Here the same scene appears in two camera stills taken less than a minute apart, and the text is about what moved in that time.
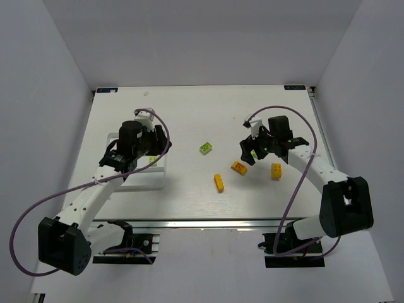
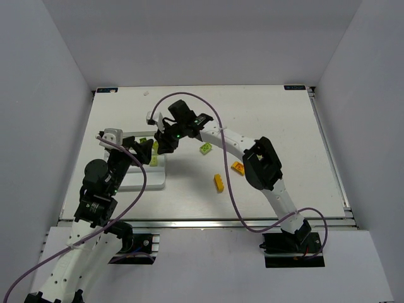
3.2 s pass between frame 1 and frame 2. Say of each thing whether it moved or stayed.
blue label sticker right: stayed
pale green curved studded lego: stayed
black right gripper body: moved
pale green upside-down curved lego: stayed
